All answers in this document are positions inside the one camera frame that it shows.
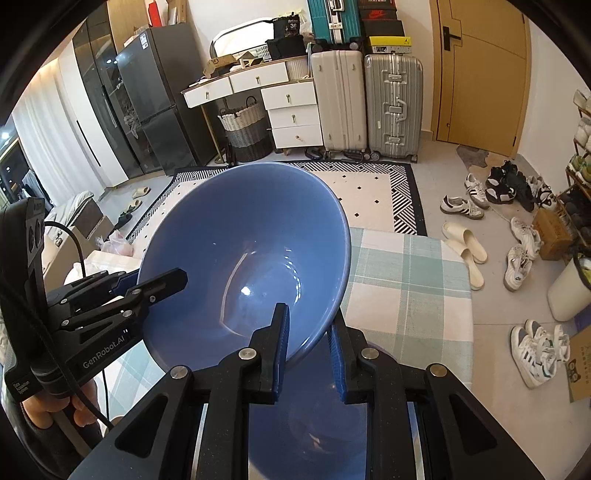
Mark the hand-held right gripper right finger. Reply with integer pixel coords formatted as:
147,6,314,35
325,311,548,480

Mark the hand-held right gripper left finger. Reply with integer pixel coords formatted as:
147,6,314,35
69,302,291,480

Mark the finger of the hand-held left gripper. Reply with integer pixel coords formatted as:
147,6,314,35
48,269,189,333
65,270,139,301

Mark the blue ribbed bowl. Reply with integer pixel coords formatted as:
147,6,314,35
137,162,352,374
247,364,370,480

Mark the person's left forearm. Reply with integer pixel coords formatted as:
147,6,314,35
9,415,105,480

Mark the person's left hand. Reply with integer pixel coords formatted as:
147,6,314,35
21,381,100,432

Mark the pink plastic bag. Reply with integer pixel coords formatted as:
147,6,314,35
99,231,134,257

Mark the brown armchair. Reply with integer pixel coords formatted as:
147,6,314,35
51,191,114,241

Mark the teal checked tablecloth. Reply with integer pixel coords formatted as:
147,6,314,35
97,226,475,416

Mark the white curtain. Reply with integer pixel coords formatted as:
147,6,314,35
11,65,70,208

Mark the cream slide slipper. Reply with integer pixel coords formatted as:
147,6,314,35
455,247,485,291
442,222,488,265

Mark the black white patterned rug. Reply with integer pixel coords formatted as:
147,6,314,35
127,159,428,245

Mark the grey white woven basket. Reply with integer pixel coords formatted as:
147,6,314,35
218,97,274,163

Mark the dark glass door cabinet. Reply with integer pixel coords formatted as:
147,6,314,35
71,4,148,178

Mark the dark grey refrigerator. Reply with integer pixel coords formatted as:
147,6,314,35
115,23,208,174

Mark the white green sneaker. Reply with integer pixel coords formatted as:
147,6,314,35
510,325,555,389
525,318,571,370

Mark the white vanity desk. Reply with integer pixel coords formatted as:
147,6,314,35
181,58,289,163

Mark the white black striped sneaker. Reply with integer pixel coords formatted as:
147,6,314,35
464,173,490,200
438,195,490,219

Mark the white worn sneaker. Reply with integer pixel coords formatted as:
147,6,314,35
510,217,542,259
503,244,534,292

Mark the white drawer chest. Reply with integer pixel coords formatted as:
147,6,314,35
261,80,324,149

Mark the small cardboard box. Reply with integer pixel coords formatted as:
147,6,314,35
205,54,236,77

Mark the black white high-top sneaker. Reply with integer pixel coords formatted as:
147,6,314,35
485,161,516,205

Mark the white waste bin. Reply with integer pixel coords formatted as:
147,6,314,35
547,256,591,321

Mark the printed cardboard box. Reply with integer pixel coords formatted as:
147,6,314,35
563,330,591,404

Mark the grey doormat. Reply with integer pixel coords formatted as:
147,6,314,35
456,144,490,169

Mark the wicker box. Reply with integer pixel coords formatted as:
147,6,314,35
531,210,573,261

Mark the white hard suitcase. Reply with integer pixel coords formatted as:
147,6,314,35
310,48,370,160

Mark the black shoe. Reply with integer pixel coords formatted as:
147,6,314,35
503,161,536,213

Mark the white slatted bin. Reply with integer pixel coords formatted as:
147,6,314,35
286,58,313,84

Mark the oval mirror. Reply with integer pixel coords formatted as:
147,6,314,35
210,18,278,61

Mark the silver hard suitcase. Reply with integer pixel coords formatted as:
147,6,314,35
365,53,424,162

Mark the black bag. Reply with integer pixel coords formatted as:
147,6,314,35
265,37,305,60

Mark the gold metal shoe rack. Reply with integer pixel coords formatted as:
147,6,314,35
566,90,591,241

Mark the yellow black shoe box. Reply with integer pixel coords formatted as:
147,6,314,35
367,36,411,55

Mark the teal hard suitcase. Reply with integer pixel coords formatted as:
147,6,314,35
307,0,363,47

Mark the wooden door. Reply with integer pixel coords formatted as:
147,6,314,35
429,0,529,158

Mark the black cable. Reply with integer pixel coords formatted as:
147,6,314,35
41,220,114,428

